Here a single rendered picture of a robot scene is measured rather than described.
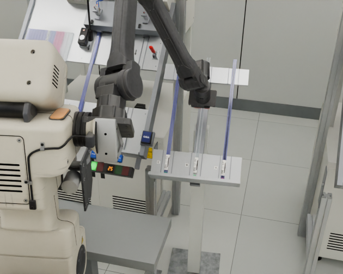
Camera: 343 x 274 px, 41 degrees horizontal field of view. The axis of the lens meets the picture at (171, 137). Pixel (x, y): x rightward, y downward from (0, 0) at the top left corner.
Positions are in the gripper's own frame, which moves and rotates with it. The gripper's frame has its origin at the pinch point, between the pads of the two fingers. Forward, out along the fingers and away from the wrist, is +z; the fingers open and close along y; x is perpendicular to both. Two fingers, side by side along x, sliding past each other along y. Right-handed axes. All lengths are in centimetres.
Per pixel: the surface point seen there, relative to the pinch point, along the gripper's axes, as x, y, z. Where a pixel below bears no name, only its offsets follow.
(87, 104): 0, 50, 11
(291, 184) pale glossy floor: -1, -54, 124
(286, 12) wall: -130, -45, 128
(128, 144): 15.7, 29.2, 10.4
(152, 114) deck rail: 2.6, 21.0, 8.4
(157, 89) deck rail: -8.8, 20.5, 7.9
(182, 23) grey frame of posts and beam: -44.4, 14.6, 13.4
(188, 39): -61, 16, 57
